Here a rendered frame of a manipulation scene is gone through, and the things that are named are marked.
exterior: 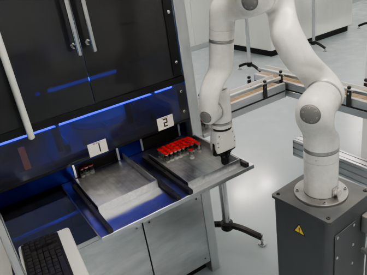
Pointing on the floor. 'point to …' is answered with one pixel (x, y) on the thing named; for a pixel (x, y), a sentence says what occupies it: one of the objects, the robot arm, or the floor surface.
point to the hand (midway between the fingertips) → (225, 160)
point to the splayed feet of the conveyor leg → (241, 231)
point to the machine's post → (193, 124)
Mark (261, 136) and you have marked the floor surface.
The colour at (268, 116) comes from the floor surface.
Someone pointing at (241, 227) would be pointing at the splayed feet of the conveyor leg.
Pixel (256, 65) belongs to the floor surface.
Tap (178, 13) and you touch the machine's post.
